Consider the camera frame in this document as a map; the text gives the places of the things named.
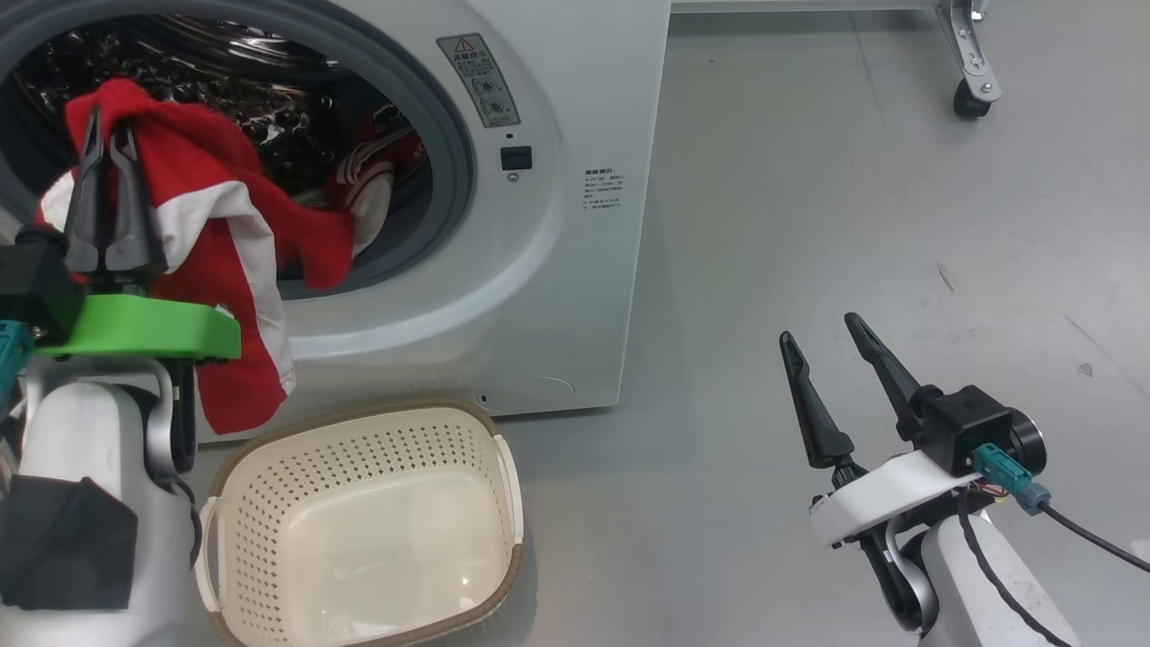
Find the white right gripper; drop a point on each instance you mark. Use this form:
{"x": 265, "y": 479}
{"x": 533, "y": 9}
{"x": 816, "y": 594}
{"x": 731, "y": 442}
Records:
{"x": 880, "y": 499}

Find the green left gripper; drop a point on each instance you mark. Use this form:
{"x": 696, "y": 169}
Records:
{"x": 135, "y": 328}

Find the red and white jersey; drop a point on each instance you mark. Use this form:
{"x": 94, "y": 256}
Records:
{"x": 216, "y": 270}

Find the white front-load washing machine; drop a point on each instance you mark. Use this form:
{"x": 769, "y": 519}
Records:
{"x": 575, "y": 296}

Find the cream perforated laundry basket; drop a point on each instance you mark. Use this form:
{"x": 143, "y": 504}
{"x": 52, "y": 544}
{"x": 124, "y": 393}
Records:
{"x": 359, "y": 539}

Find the black text notice sticker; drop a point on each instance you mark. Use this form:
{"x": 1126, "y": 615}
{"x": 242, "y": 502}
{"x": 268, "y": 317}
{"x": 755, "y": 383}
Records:
{"x": 604, "y": 189}

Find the metal leg with caster wheel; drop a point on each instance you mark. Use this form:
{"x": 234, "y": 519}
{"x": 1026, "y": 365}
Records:
{"x": 970, "y": 54}

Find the grey warning sticker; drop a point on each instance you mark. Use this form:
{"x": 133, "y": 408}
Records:
{"x": 481, "y": 85}

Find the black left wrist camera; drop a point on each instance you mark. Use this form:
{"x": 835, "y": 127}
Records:
{"x": 36, "y": 279}

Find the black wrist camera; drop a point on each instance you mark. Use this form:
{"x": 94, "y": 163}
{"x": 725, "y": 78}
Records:
{"x": 36, "y": 279}
{"x": 966, "y": 427}

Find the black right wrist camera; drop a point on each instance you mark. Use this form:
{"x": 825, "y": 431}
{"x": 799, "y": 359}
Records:
{"x": 966, "y": 427}

